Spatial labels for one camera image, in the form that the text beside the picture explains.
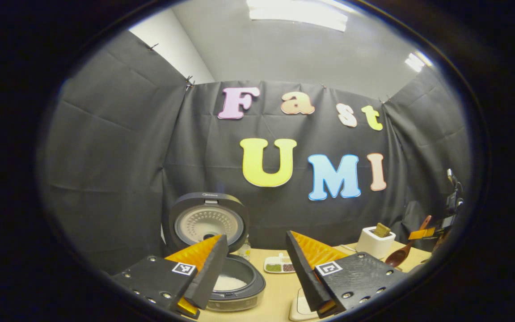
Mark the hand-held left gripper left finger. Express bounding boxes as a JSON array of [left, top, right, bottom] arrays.
[[111, 233, 230, 319]]

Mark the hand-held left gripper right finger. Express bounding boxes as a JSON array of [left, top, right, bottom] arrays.
[[285, 231, 408, 319]]

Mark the white rice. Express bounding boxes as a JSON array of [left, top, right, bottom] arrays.
[[213, 275, 248, 291]]

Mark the brown wooden spoon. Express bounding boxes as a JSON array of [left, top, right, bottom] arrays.
[[385, 216, 432, 268]]

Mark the dark grey rice cooker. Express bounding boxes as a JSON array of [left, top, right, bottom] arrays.
[[163, 192, 267, 312]]

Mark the white divided grain dish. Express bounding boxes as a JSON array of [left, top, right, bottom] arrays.
[[264, 253, 296, 274]]

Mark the white square dish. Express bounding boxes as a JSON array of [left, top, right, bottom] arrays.
[[289, 288, 321, 321]]

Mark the small clear glass bottle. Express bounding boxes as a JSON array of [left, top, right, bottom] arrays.
[[238, 235, 251, 261]]

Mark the white toaster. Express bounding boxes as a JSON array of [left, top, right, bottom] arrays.
[[356, 226, 397, 260]]

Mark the ceiling light panel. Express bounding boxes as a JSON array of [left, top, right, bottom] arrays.
[[246, 0, 349, 32]]

